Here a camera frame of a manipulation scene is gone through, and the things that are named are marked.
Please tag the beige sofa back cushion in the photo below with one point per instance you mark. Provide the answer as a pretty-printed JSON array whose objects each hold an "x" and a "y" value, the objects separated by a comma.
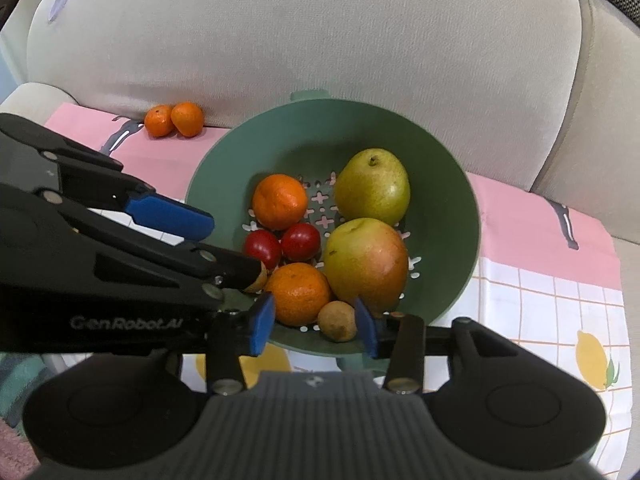
[
  {"x": 605, "y": 110},
  {"x": 300, "y": 35}
]

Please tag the teal patterned cloth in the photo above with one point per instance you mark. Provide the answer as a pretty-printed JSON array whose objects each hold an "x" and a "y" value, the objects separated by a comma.
[{"x": 20, "y": 375}]

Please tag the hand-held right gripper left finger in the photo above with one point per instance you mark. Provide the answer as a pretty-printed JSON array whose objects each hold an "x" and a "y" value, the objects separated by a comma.
[{"x": 262, "y": 325}]

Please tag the plain green pear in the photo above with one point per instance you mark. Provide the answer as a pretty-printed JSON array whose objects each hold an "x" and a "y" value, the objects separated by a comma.
[{"x": 372, "y": 187}]

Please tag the red cherry tomato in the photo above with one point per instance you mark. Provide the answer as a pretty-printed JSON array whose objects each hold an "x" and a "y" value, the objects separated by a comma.
[
  {"x": 300, "y": 241},
  {"x": 262, "y": 249}
]

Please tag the orange mandarin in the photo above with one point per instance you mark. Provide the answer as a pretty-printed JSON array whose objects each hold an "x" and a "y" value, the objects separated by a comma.
[
  {"x": 280, "y": 201},
  {"x": 159, "y": 121},
  {"x": 299, "y": 294},
  {"x": 188, "y": 119}
]

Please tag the green plastic colander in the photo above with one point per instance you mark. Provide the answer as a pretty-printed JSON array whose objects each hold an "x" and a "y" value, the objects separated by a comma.
[{"x": 440, "y": 220}]

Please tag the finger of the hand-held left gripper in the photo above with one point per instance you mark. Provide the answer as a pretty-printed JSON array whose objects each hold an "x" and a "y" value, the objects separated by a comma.
[
  {"x": 220, "y": 267},
  {"x": 170, "y": 217}
]

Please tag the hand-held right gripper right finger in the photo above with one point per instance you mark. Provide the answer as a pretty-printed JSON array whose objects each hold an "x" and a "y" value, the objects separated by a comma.
[{"x": 366, "y": 327}]

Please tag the beige sofa armrest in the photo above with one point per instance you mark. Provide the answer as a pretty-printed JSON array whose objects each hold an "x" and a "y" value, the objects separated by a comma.
[{"x": 25, "y": 97}]

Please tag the pink printed blanket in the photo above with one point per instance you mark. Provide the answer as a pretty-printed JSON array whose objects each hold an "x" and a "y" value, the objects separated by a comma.
[{"x": 525, "y": 280}]

